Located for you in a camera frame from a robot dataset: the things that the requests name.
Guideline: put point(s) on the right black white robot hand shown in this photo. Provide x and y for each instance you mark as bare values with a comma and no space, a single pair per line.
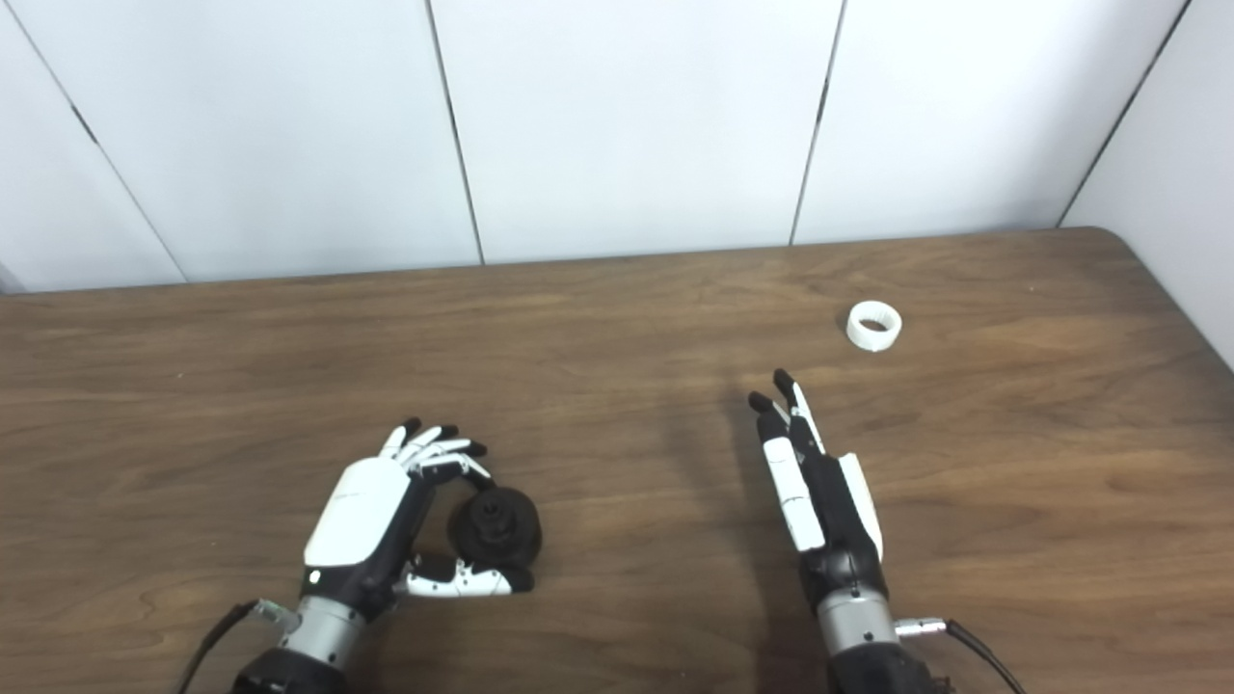
839,540

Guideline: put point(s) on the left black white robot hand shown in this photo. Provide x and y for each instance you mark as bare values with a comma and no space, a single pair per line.
357,511

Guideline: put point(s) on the round black part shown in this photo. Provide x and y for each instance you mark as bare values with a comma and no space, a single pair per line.
496,528

